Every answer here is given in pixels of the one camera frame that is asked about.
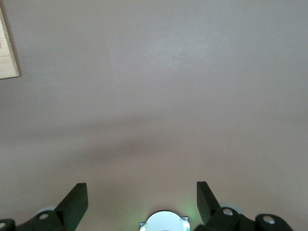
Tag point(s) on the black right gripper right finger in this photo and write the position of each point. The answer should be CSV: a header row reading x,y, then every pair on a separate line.
x,y
207,202

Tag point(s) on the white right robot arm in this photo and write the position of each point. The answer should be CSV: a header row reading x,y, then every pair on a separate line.
x,y
164,222

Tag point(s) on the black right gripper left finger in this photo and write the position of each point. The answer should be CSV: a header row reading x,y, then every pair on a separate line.
x,y
72,204

